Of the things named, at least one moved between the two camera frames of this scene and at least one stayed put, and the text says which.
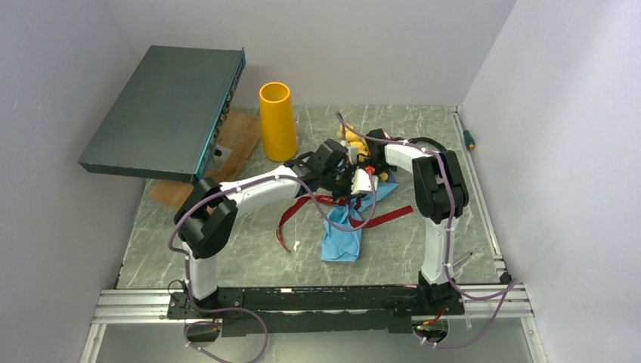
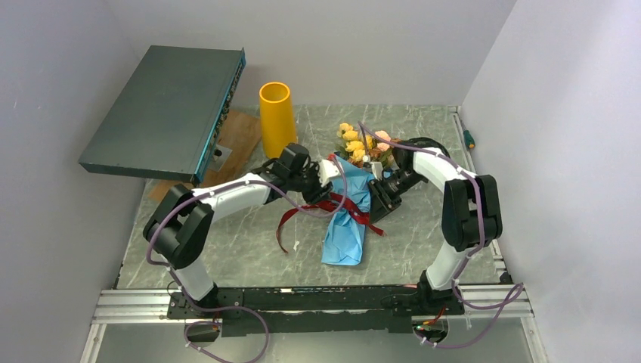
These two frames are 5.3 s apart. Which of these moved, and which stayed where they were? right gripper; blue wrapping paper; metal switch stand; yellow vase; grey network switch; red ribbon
Moved: red ribbon; right gripper
Stayed: grey network switch; blue wrapping paper; metal switch stand; yellow vase
